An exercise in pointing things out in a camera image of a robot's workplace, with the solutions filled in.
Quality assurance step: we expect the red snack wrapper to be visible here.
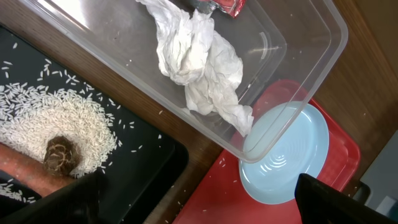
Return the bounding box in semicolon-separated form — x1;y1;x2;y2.
188;0;246;18

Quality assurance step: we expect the clear plastic waste bin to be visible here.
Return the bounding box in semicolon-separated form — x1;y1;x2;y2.
25;0;348;162

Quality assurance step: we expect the black food waste tray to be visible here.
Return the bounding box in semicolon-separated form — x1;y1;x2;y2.
1;27;189;224

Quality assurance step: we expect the orange carrot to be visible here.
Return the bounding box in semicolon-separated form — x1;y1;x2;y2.
1;144;75;197

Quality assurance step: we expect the pile of rice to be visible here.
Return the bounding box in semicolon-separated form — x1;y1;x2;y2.
0;42;162;205

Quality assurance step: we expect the large light blue plate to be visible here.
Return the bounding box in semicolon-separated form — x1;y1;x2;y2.
239;104;330;205

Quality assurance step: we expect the crumpled white tissue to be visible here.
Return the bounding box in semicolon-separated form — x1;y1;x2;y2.
140;0;254;136

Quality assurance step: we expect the red serving tray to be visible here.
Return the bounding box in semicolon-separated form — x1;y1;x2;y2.
172;79;362;224

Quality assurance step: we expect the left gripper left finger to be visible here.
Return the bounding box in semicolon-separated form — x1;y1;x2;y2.
1;171;106;224

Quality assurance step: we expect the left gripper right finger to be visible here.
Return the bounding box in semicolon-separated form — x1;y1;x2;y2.
295;173;397;224

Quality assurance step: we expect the brown food scrap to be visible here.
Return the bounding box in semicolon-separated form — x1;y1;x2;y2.
43;136;81;177

